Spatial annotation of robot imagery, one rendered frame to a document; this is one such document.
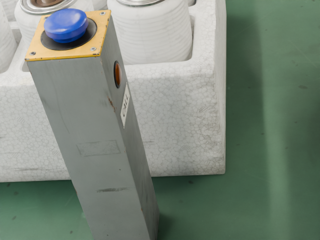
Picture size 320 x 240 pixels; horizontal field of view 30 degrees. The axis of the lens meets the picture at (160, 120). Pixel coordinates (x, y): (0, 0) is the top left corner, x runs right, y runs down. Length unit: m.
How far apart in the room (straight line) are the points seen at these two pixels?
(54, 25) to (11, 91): 0.23
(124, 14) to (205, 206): 0.27
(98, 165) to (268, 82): 0.41
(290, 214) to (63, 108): 0.34
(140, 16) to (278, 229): 0.31
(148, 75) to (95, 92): 0.16
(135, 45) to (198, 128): 0.13
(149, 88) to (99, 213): 0.16
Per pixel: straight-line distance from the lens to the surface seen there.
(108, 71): 0.55
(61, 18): 0.56
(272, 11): 1.12
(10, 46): 0.81
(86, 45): 0.54
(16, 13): 0.75
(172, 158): 0.80
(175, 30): 0.72
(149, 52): 0.72
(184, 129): 0.76
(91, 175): 0.64
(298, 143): 0.86
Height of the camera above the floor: 0.62
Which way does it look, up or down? 42 degrees down
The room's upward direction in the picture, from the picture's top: 12 degrees counter-clockwise
